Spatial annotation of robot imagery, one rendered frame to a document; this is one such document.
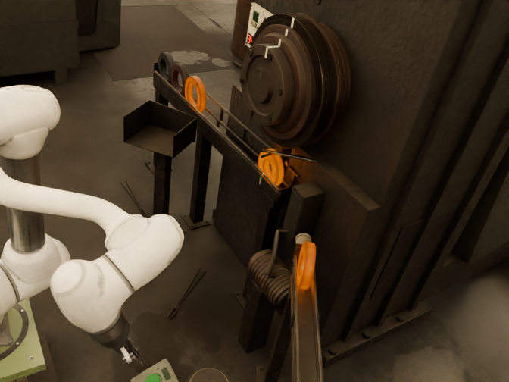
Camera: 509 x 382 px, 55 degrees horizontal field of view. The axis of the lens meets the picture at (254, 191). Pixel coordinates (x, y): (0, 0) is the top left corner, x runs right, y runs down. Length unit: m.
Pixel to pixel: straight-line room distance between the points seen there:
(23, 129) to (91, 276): 0.52
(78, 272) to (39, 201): 0.24
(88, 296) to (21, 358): 0.83
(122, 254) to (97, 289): 0.09
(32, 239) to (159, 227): 0.69
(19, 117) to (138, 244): 0.51
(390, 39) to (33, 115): 1.04
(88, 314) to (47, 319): 1.34
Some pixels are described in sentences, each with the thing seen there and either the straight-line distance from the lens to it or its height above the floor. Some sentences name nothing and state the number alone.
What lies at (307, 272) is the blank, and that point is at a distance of 1.57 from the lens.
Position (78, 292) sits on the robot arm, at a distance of 0.99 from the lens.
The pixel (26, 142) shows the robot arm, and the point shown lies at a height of 1.09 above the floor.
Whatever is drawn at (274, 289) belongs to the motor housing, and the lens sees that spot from 1.82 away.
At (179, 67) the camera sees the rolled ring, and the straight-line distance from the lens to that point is 2.63.
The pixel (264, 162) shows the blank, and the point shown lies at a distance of 2.00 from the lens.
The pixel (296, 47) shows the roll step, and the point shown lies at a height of 1.28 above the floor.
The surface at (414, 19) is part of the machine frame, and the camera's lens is 1.53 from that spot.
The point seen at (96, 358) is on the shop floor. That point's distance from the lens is 2.22.
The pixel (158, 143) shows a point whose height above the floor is 0.60.
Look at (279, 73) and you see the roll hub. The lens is 1.63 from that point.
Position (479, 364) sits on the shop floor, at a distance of 2.63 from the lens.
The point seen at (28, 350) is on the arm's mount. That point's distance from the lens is 1.81.
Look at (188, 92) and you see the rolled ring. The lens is 2.58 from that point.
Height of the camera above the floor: 1.84
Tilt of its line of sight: 37 degrees down
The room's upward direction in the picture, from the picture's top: 11 degrees clockwise
